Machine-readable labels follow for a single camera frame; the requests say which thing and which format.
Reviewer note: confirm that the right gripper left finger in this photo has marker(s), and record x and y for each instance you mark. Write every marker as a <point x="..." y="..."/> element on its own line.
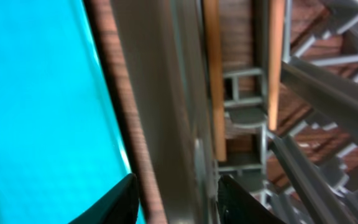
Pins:
<point x="120" y="205"/>

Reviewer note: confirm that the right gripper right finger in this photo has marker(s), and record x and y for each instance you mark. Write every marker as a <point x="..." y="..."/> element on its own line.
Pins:
<point x="236" y="205"/>

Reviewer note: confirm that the grey dishwasher rack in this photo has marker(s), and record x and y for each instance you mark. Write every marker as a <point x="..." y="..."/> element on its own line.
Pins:
<point x="164" y="47"/>

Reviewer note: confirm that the teal serving tray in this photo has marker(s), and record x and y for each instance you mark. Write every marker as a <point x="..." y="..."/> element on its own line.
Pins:
<point x="61" y="148"/>

